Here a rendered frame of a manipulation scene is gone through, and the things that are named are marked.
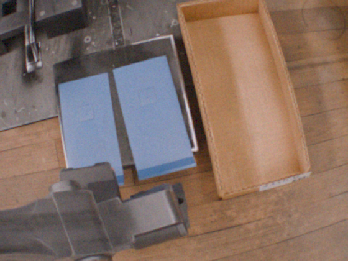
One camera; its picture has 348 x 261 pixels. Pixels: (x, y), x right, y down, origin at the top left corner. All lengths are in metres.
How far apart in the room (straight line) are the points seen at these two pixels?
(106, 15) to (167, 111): 0.18
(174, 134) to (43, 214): 0.35
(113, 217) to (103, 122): 0.27
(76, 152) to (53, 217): 0.32
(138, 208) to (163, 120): 0.26
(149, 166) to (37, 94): 0.20
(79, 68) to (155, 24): 0.12
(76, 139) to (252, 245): 0.27
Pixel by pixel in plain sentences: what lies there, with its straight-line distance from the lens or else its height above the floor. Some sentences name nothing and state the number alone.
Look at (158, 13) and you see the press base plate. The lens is 1.10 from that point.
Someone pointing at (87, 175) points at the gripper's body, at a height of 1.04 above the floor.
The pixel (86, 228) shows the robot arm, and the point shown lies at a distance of 0.73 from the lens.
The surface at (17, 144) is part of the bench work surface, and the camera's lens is 1.07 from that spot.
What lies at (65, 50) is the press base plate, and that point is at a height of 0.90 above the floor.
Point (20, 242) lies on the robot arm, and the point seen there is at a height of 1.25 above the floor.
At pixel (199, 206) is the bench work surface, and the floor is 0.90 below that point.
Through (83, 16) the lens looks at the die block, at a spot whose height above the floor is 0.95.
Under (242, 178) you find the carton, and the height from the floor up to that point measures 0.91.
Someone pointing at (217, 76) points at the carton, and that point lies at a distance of 1.06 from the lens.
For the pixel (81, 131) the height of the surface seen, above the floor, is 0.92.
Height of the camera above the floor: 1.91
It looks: 75 degrees down
